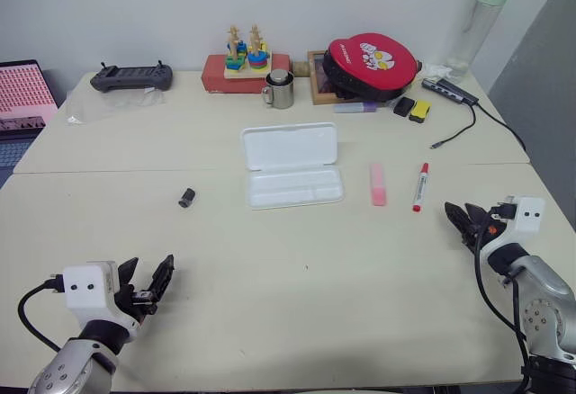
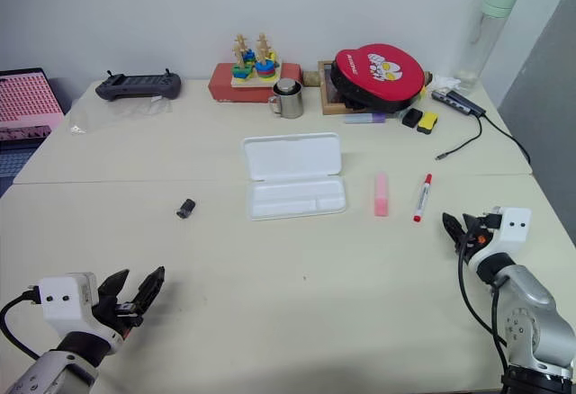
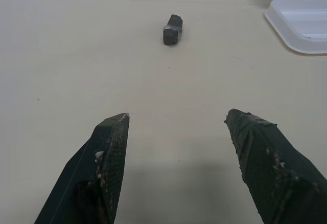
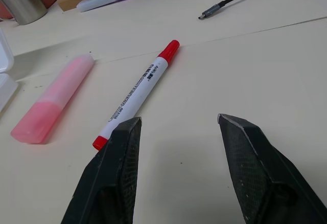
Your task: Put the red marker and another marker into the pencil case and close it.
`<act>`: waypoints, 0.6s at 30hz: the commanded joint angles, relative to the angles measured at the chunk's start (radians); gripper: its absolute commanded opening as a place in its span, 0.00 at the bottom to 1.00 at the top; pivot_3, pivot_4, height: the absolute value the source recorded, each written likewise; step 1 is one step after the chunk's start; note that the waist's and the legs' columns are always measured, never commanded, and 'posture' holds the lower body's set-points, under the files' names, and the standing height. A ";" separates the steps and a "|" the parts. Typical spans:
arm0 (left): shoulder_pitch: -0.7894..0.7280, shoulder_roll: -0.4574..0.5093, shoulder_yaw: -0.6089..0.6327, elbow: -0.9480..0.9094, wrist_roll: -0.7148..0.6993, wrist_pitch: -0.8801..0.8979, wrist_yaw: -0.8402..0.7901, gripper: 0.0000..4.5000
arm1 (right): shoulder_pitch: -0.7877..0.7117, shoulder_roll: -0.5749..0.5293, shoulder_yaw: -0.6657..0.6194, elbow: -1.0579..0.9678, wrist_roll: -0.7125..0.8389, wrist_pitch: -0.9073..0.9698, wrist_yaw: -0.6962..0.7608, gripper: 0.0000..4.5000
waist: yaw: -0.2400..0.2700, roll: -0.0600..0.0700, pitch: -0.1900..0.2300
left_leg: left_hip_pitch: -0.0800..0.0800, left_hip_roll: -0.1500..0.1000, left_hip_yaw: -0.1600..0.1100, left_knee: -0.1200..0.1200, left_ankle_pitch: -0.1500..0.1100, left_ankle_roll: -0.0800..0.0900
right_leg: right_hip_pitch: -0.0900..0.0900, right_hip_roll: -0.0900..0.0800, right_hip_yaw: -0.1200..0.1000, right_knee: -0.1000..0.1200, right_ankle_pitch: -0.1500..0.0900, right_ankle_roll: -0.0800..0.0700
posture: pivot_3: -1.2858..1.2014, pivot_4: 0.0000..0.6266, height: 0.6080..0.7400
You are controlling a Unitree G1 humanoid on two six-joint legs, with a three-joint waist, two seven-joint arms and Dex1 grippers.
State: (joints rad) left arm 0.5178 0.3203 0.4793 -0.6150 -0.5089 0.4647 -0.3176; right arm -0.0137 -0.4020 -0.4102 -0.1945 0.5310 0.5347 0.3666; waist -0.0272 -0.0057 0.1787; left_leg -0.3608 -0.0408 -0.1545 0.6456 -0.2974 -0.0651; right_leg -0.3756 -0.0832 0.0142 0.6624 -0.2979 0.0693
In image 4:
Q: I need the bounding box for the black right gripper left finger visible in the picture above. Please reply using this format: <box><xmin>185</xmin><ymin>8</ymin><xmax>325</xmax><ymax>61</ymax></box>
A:
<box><xmin>60</xmin><ymin>117</ymin><xmax>143</xmax><ymax>224</ymax></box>

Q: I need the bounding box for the red-capped white whiteboard marker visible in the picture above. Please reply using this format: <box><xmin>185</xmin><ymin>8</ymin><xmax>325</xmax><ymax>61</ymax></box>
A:
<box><xmin>92</xmin><ymin>39</ymin><xmax>180</xmax><ymax>151</ymax></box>

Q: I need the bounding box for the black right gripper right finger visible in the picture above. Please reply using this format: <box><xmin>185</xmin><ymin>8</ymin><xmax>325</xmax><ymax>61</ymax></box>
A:
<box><xmin>217</xmin><ymin>113</ymin><xmax>327</xmax><ymax>224</ymax></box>

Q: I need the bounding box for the white plastic container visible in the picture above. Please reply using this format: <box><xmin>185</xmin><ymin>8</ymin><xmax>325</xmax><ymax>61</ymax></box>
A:
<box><xmin>0</xmin><ymin>27</ymin><xmax>19</xmax><ymax>115</ymax></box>

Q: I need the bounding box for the pink translucent plastic case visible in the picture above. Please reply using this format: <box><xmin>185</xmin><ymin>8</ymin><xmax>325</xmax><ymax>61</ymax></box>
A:
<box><xmin>10</xmin><ymin>54</ymin><xmax>96</xmax><ymax>145</ymax></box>

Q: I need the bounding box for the stainless steel cup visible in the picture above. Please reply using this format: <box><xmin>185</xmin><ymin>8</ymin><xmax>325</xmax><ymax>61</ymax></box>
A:
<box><xmin>0</xmin><ymin>0</ymin><xmax>49</xmax><ymax>26</ymax></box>

